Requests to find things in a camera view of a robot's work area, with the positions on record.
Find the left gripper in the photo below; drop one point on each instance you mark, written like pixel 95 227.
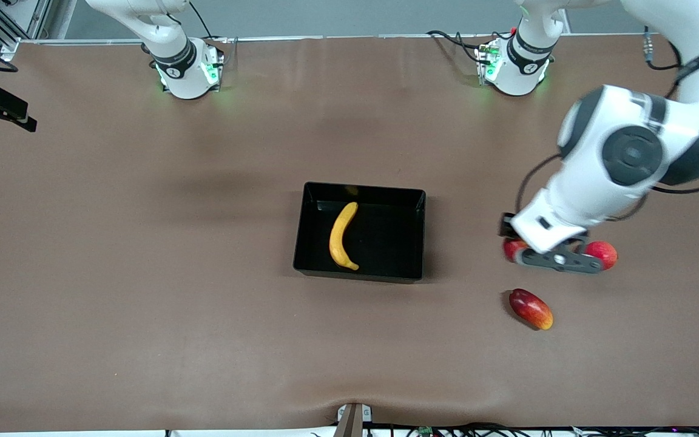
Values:
pixel 505 226

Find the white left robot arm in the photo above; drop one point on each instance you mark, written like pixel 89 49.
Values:
pixel 634 152

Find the black plastic box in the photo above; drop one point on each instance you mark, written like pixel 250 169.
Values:
pixel 386 243

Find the metal table edge bracket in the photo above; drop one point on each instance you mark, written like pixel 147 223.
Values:
pixel 352 422

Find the red pink round fruit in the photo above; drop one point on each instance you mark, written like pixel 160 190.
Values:
pixel 605 254

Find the yellow banana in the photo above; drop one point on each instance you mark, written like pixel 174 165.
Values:
pixel 340 237

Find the aluminium frame structure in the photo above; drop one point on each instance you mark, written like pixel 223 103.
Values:
pixel 37 18

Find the red yellow apple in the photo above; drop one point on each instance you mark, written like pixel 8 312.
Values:
pixel 512 249

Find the red yellow mango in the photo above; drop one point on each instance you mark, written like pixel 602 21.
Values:
pixel 531 308

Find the silver table edge rail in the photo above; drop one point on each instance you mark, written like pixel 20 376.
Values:
pixel 82 41

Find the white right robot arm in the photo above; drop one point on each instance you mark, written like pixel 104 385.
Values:
pixel 179 60

